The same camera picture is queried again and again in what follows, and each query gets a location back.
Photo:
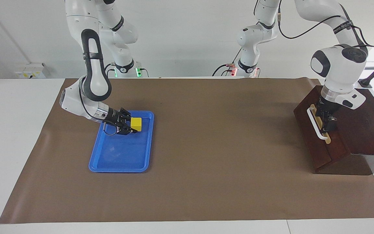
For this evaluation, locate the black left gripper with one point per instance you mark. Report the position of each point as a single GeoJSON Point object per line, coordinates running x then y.
{"type": "Point", "coordinates": [326, 109]}

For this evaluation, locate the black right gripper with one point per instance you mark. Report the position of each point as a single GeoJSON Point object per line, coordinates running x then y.
{"type": "Point", "coordinates": [115, 120]}

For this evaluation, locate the yellow cube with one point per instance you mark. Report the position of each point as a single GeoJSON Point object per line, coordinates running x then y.
{"type": "Point", "coordinates": [136, 124]}

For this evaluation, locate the dark wooden drawer cabinet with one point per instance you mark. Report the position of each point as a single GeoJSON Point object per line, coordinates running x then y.
{"type": "Point", "coordinates": [368, 130]}

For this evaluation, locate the blue plastic tray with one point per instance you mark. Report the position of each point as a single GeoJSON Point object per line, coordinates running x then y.
{"type": "Point", "coordinates": [122, 149]}

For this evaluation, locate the brown paper table mat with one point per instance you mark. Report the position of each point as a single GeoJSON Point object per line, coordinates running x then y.
{"type": "Point", "coordinates": [206, 162]}

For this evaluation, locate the white wall power socket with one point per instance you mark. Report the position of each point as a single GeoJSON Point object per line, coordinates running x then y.
{"type": "Point", "coordinates": [31, 72]}

